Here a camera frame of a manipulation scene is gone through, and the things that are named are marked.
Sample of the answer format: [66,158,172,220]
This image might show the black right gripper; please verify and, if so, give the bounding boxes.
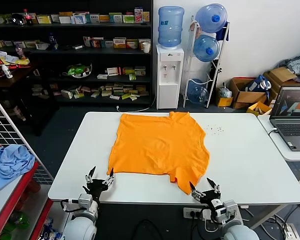
[189,177,223,209]

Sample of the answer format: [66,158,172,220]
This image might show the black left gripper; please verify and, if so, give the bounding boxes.
[82,165,115,201]

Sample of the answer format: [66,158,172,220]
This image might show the orange t-shirt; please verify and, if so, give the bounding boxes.
[106,111,211,196]

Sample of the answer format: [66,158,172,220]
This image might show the grey blue clothes pile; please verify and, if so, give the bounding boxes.
[278,54,300,85]

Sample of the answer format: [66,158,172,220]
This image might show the white power strip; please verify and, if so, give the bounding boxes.
[183,206,212,221]

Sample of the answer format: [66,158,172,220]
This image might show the large white table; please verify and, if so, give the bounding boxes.
[47,111,300,206]

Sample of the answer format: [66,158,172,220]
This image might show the red metal cart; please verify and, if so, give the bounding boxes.
[0,144,55,240]

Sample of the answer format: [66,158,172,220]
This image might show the small white side table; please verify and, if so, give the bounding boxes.
[257,113,300,162]

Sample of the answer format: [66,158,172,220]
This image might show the yellow bin with plastic bag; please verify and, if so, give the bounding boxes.
[216,82,234,108]

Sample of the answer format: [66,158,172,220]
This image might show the light blue crumpled cloth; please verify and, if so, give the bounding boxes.
[0,144,36,190]

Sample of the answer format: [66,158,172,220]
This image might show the grey floor power strip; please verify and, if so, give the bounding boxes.
[282,223,300,240]

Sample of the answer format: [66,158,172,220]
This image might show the small yellow box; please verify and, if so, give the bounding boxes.
[246,101,273,117]

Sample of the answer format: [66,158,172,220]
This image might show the tilted blue water jug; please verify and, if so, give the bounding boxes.
[187,78,210,105]
[195,3,228,34]
[192,34,221,63]

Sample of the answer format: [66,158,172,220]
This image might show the open brown cardboard box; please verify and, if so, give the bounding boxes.
[230,77,268,110]

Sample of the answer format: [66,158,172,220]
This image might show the grey open laptop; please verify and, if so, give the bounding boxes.
[269,85,300,152]

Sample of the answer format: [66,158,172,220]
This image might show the dark wooden table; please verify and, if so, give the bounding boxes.
[0,64,61,137]

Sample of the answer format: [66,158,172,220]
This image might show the red white flat carton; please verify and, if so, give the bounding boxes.
[106,66,122,77]

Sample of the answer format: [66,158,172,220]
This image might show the bowl with green packet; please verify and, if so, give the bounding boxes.
[62,63,93,79]

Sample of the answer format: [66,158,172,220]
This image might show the black folded tripod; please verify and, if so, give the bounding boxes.
[206,58,224,107]

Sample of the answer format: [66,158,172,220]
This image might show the white water dispenser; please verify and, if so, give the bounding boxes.
[155,44,185,110]

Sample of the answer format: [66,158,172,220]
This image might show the blue bag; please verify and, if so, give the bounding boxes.
[247,74,272,93]

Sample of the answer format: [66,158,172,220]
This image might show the black shelf unit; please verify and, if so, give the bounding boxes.
[0,0,155,106]

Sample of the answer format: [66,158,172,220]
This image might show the orange white medicine box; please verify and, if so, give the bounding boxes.
[113,37,127,49]

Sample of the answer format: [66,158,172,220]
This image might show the large brown cardboard box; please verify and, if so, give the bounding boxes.
[263,66,300,101]

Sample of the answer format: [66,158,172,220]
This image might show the small white plastic bottle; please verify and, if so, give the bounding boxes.
[1,63,14,79]

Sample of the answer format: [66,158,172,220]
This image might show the white metal jug rack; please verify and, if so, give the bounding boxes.
[182,15,231,109]

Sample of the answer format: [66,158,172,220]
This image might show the blue drink bottle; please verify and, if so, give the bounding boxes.
[48,32,59,51]

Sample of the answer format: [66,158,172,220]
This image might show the purple drink bottle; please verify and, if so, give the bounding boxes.
[14,41,26,60]

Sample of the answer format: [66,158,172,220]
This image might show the dark blue hanging cloth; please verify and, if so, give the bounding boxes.
[216,23,230,42]

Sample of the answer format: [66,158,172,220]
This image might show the upright blue water jug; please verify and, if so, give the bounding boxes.
[157,5,185,49]

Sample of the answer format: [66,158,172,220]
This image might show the pink white tall carton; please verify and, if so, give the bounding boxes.
[134,7,144,24]

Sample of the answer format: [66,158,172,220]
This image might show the cola bottle red cap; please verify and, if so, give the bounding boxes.
[23,8,34,26]

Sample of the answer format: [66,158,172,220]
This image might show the shiny black helmet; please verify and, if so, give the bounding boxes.
[10,12,26,26]

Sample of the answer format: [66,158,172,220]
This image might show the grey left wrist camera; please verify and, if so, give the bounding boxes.
[77,193,93,208]

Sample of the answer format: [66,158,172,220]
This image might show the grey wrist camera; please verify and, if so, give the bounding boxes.
[213,199,238,221]
[77,193,93,208]

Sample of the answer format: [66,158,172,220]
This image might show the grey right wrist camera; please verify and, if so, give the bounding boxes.
[213,199,238,221]

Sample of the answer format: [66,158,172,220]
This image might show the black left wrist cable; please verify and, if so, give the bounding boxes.
[60,199,80,213]

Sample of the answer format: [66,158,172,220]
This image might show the black floor cable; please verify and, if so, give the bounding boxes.
[132,219,165,240]

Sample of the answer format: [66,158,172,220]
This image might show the white dispenser power cable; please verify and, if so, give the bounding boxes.
[116,94,158,113]

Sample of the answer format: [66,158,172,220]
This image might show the white wire grid panel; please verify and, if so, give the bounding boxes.
[0,88,55,186]

